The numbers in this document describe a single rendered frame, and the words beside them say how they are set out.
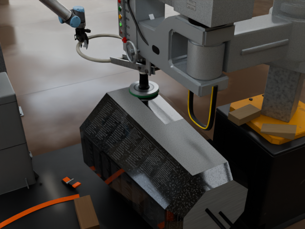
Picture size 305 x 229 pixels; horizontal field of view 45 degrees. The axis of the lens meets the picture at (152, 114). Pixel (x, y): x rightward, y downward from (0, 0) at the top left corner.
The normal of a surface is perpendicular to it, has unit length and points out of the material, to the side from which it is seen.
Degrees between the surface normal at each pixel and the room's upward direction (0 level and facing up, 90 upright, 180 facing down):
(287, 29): 90
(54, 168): 0
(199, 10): 90
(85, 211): 0
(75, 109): 0
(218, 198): 90
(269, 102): 90
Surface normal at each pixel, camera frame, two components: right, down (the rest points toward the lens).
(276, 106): -0.55, 0.45
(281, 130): -0.18, -0.87
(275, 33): 0.47, 0.47
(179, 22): -0.86, 0.28
